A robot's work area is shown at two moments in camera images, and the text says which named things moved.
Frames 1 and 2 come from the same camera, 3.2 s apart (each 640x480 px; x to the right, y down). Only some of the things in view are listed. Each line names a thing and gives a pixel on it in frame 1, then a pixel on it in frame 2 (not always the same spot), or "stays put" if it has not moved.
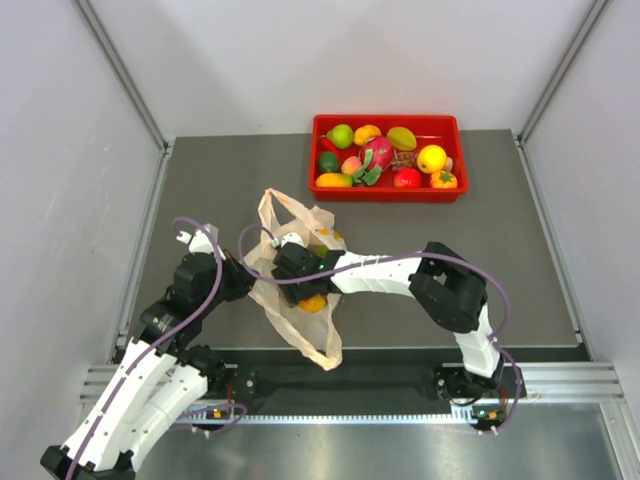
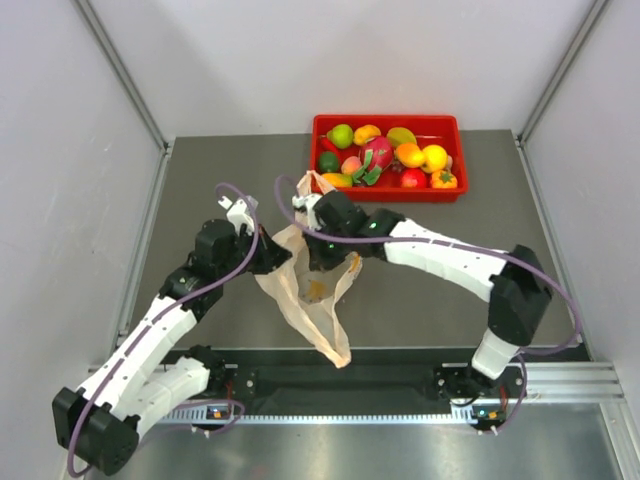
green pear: (341, 135) stays put
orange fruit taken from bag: (364, 133) stays put
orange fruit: (313, 304) → (410, 155)
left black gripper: (244, 279) → (271, 255)
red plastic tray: (388, 158) stays put
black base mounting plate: (360, 376) stays put
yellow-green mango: (401, 138) stays put
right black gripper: (294, 294) → (318, 259)
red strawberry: (375, 155) stays put
